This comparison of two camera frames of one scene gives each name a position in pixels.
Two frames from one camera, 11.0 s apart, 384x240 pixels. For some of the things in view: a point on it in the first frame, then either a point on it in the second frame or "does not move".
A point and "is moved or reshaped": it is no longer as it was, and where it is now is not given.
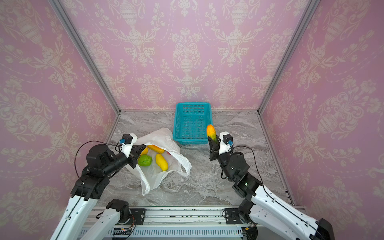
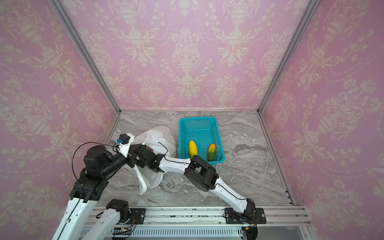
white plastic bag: x=151 y=176 does not move
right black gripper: x=216 y=151 to x=147 y=156
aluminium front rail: x=184 y=216 does not move
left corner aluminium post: x=65 y=20 does not move
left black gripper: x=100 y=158 does not move
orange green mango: x=212 y=133 is moved or reshaped
